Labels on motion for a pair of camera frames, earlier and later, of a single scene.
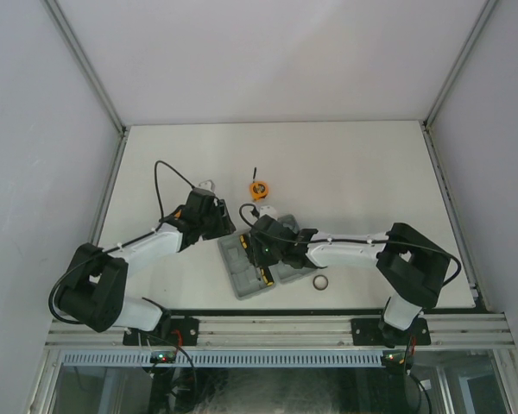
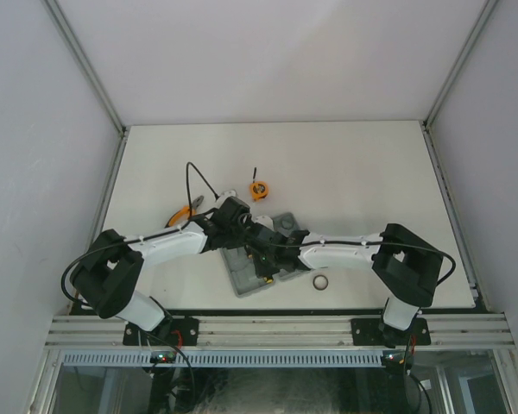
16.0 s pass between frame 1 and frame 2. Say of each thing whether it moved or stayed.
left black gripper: moved
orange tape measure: stayed
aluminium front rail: stayed
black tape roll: stayed
